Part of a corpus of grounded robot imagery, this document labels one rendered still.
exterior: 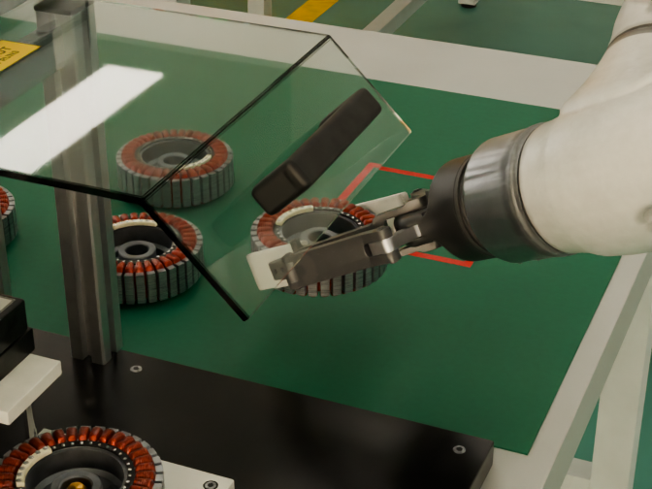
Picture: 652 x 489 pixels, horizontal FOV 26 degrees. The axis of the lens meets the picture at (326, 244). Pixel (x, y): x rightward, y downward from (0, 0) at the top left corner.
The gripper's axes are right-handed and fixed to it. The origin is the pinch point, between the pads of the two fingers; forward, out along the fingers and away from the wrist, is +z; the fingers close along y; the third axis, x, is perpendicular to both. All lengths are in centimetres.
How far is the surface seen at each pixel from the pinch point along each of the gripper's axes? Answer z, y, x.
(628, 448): 31, 61, -46
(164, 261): 12.8, -6.2, 2.7
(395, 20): 155, 173, 18
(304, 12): 213, 198, 30
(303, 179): -31.2, -24.9, 8.0
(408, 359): -3.6, 1.3, -11.0
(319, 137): -30.0, -21.8, 9.6
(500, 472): -15.5, -4.7, -18.2
